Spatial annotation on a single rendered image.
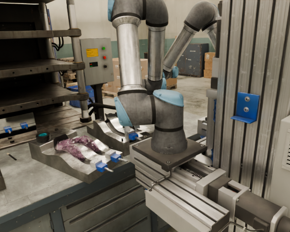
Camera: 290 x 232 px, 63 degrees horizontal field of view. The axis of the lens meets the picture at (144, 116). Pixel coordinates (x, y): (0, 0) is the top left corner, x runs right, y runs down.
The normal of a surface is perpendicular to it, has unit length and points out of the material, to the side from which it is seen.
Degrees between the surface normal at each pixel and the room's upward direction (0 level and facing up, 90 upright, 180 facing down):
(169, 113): 90
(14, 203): 0
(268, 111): 90
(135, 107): 67
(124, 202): 90
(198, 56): 90
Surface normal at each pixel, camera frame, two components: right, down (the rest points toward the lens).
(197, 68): -0.72, 0.26
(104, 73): 0.62, 0.23
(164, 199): -0.04, -0.94
